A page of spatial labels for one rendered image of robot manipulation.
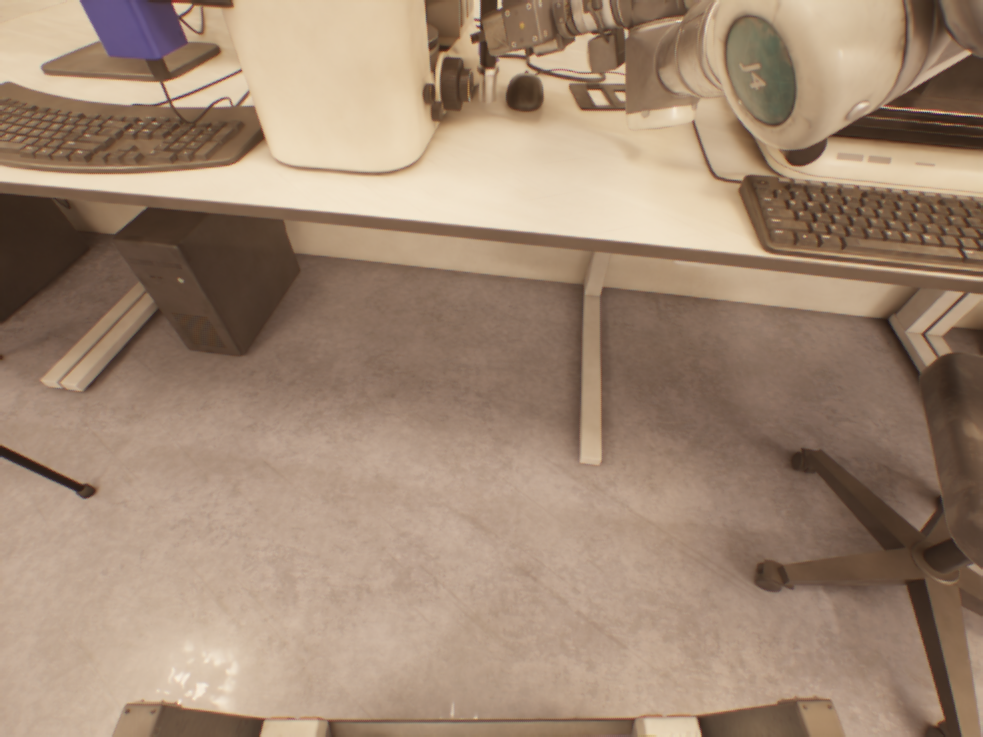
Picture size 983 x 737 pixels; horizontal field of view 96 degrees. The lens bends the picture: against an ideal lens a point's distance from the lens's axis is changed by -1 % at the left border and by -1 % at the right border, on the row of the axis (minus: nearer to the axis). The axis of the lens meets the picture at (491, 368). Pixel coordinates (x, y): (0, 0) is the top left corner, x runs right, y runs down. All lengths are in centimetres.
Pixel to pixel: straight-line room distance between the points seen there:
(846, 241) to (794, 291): 122
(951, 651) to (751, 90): 110
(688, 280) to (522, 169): 114
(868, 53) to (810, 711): 45
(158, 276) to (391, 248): 71
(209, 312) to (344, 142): 90
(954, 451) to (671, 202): 58
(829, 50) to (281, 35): 48
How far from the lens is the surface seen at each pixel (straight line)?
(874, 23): 29
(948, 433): 97
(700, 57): 48
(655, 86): 60
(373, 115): 59
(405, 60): 59
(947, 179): 79
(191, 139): 75
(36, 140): 87
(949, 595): 129
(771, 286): 178
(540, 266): 162
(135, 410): 156
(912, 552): 128
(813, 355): 173
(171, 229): 137
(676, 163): 70
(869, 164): 74
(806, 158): 61
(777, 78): 30
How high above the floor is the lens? 102
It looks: 50 degrees down
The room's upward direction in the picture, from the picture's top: 2 degrees clockwise
